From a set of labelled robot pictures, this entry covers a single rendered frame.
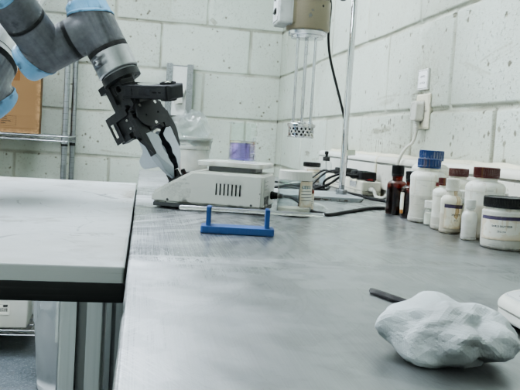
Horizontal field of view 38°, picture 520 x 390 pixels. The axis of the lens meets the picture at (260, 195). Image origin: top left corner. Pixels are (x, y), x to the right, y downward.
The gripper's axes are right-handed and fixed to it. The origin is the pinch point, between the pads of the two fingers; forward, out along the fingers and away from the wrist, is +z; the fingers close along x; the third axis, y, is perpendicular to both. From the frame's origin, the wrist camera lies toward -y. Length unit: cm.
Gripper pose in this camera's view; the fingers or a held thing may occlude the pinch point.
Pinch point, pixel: (175, 169)
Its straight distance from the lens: 134.8
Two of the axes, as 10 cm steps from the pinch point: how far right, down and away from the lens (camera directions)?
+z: 4.4, 9.0, -0.2
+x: -5.6, 2.6, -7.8
